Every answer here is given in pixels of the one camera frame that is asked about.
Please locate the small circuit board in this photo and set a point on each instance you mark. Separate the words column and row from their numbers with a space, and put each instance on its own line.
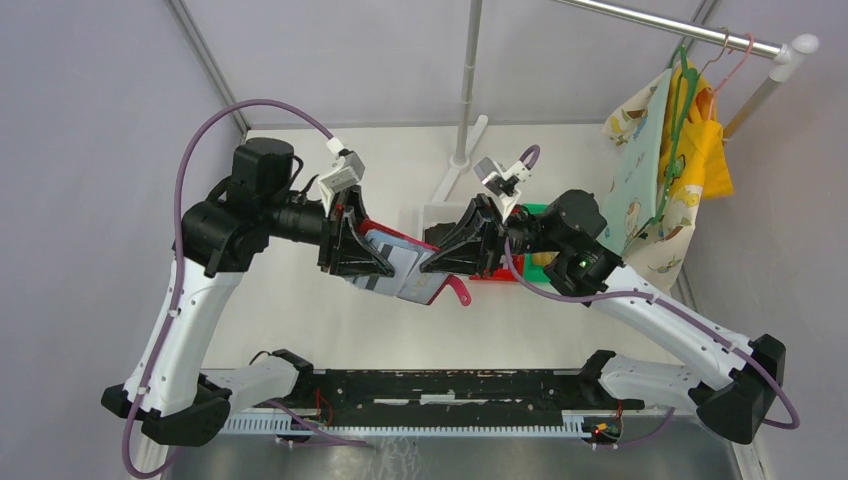
column 607, row 432

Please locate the yellow garment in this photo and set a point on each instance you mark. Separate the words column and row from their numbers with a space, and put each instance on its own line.
column 706, row 174

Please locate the green plastic bin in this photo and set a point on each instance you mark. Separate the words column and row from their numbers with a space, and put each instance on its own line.
column 543, row 254

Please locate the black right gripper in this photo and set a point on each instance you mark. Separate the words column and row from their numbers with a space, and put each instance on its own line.
column 468, row 251

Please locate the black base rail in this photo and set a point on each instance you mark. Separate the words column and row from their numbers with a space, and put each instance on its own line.
column 450, row 398

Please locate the black cards stack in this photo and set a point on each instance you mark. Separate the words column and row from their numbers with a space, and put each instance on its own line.
column 433, row 235

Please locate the patterned cream cloth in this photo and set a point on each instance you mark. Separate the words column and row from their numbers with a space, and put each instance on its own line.
column 653, row 243

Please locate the green hanger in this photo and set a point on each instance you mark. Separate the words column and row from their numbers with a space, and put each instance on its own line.
column 684, row 95

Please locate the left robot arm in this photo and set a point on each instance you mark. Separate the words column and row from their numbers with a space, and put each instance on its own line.
column 173, row 401

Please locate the red plastic bin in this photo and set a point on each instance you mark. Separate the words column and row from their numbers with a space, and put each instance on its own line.
column 503, row 274

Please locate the pink hanger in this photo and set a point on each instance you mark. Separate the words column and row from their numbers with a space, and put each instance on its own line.
column 715, row 91

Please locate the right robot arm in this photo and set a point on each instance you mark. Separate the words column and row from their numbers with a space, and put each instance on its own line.
column 730, row 381

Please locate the red leather card holder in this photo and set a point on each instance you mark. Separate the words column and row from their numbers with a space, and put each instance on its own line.
column 406, row 254

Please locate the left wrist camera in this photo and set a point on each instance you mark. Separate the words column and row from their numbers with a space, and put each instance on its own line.
column 346, row 171

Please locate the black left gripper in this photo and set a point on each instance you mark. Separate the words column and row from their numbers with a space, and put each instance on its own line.
column 344, row 248

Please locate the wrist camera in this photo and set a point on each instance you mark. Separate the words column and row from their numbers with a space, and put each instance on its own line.
column 502, row 183
column 346, row 171

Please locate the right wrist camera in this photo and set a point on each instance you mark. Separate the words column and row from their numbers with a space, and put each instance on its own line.
column 502, row 183

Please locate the white plastic bin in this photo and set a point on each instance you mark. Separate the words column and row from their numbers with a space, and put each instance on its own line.
column 439, row 212

